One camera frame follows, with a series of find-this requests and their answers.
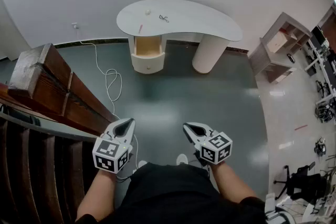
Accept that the white kidney-shaped desk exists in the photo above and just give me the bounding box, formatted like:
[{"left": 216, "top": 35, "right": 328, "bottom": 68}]
[{"left": 116, "top": 0, "right": 244, "bottom": 75}]

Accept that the light wooden box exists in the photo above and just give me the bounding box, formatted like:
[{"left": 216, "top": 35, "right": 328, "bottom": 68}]
[{"left": 266, "top": 31, "right": 288, "bottom": 54}]

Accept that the person's right forearm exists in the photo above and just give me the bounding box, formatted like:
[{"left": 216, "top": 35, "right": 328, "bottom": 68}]
[{"left": 209, "top": 161, "right": 258, "bottom": 205}]

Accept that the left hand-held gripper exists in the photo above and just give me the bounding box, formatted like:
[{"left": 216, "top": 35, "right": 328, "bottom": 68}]
[{"left": 92, "top": 118, "right": 137, "bottom": 174}]

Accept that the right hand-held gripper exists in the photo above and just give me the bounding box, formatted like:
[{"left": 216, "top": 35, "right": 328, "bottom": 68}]
[{"left": 183, "top": 122, "right": 234, "bottom": 165}]

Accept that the person's right white shoe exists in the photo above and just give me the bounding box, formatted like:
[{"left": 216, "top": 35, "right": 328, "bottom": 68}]
[{"left": 176, "top": 153, "right": 189, "bottom": 166}]

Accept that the person's left forearm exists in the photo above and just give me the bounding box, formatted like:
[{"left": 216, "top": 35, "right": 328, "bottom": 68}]
[{"left": 75, "top": 168, "right": 118, "bottom": 221}]

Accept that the white power cable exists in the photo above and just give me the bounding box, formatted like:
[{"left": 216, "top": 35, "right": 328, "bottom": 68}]
[{"left": 75, "top": 26, "right": 140, "bottom": 185}]

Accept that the black office chair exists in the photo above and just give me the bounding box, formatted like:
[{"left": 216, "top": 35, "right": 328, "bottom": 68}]
[{"left": 272, "top": 161, "right": 328, "bottom": 204}]

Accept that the grey shoulder strap harness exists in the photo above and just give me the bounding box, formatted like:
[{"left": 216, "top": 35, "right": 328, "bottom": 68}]
[{"left": 263, "top": 192, "right": 292, "bottom": 224}]

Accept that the pile of black cables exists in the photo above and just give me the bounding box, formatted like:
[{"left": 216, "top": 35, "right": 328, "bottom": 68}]
[{"left": 314, "top": 104, "right": 336, "bottom": 123}]

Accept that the person's black clothing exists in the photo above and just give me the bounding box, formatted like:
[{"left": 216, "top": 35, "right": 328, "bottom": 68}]
[{"left": 75, "top": 162, "right": 266, "bottom": 224}]

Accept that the small floor device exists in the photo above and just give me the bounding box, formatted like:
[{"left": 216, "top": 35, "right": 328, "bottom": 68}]
[{"left": 314, "top": 136, "right": 327, "bottom": 157}]

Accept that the white desk frame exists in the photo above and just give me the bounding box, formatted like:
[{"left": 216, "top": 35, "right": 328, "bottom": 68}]
[{"left": 303, "top": 31, "right": 336, "bottom": 107}]

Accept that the grey wooden shelf unit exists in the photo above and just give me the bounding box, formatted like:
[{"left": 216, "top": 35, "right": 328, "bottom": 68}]
[{"left": 248, "top": 12, "right": 313, "bottom": 84}]

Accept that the large wooden drawer white front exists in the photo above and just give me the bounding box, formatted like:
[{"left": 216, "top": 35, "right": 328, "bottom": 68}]
[{"left": 130, "top": 35, "right": 166, "bottom": 75}]

